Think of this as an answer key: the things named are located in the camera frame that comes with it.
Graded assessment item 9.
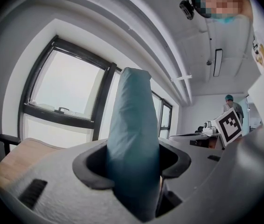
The wooden table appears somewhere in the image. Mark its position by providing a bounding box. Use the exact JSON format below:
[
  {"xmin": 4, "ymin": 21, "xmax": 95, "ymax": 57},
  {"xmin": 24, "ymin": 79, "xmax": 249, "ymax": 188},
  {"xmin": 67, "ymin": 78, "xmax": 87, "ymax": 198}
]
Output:
[{"xmin": 0, "ymin": 137, "xmax": 65, "ymax": 189}]

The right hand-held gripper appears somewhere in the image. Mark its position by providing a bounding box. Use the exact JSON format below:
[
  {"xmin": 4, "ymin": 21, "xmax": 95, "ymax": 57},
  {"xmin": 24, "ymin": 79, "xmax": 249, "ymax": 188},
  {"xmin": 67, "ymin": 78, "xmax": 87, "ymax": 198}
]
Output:
[{"xmin": 201, "ymin": 107, "xmax": 243, "ymax": 147}]

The teal umbrella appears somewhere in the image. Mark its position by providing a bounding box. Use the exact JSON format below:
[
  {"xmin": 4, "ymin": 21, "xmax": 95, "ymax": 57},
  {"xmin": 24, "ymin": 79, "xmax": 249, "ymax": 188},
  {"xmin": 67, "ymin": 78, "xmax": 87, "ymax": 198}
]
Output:
[{"xmin": 105, "ymin": 67, "xmax": 161, "ymax": 222}]

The grey-framed side window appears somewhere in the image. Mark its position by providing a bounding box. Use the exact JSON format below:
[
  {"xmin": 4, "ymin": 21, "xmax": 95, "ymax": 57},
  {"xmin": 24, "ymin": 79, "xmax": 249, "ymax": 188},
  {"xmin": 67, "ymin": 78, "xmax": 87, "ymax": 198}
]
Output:
[{"xmin": 150, "ymin": 90, "xmax": 173, "ymax": 140}]

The black office chair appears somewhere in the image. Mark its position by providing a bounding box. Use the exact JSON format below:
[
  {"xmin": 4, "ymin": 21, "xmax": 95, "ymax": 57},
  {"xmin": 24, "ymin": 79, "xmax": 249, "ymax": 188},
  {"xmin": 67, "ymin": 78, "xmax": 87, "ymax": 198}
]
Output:
[{"xmin": 0, "ymin": 133, "xmax": 22, "ymax": 159}]

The black head camera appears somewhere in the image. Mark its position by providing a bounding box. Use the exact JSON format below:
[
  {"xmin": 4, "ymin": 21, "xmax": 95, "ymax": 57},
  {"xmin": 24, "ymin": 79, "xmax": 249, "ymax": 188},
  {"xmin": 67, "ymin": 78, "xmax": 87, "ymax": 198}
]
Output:
[{"xmin": 179, "ymin": 0, "xmax": 196, "ymax": 21}]

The person's head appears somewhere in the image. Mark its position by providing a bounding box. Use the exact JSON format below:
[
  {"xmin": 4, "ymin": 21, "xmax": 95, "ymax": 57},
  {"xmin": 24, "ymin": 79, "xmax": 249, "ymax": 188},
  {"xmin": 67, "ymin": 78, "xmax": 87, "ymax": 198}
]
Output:
[{"xmin": 199, "ymin": 0, "xmax": 254, "ymax": 20}]

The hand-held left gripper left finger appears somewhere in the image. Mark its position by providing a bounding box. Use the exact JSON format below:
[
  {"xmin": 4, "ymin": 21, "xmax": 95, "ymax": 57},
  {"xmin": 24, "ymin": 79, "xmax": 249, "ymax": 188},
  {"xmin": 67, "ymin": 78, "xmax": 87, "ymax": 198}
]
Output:
[{"xmin": 3, "ymin": 139, "xmax": 142, "ymax": 224}]

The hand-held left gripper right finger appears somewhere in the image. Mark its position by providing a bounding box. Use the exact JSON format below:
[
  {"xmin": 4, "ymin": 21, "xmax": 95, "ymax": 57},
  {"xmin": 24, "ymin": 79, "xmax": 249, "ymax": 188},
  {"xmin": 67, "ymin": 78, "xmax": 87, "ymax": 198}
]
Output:
[{"xmin": 154, "ymin": 125, "xmax": 264, "ymax": 222}]

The black-framed opening window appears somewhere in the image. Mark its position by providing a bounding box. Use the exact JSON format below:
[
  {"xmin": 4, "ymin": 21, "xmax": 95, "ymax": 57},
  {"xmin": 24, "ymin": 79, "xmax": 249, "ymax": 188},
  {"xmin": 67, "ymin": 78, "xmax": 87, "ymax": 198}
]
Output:
[{"xmin": 17, "ymin": 35, "xmax": 118, "ymax": 140}]

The long ceiling light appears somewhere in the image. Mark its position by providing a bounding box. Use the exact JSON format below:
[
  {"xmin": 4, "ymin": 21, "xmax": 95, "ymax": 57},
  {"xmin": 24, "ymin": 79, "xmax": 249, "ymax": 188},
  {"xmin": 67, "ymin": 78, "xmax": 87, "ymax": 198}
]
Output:
[{"xmin": 213, "ymin": 48, "xmax": 224, "ymax": 77}]

